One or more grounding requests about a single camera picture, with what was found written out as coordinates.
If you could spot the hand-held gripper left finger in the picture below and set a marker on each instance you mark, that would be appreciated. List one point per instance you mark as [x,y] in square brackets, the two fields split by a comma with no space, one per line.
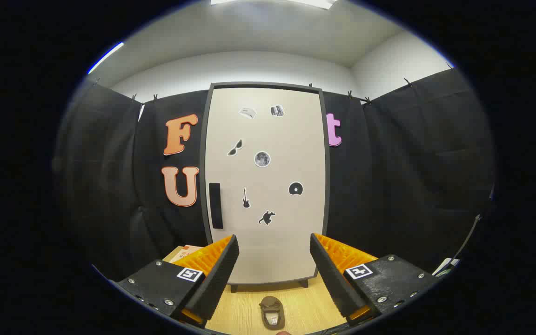
[219,274]

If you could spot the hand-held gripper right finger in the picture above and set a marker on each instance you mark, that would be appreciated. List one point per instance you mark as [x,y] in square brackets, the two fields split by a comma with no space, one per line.
[331,277]

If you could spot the brown fuzzy shoe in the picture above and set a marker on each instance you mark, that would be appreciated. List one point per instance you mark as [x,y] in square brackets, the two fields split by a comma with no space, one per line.
[271,304]

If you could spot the grey shoe cabinet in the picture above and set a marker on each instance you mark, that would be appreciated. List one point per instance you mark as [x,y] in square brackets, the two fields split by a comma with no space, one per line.
[268,84]

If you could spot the white orange cover book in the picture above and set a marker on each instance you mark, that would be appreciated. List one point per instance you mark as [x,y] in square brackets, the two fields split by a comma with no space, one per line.
[189,251]

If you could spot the white flat object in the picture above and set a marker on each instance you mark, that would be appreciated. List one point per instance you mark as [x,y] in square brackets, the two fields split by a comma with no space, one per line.
[445,266]

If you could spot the black backdrop cloth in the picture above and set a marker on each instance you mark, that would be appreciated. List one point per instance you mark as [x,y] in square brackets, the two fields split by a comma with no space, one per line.
[389,163]

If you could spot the bright light strip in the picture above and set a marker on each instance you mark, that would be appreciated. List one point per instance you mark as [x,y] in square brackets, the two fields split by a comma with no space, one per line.
[107,56]

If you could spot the ceiling light panel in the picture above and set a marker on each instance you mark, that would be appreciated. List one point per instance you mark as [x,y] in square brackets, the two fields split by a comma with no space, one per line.
[314,3]

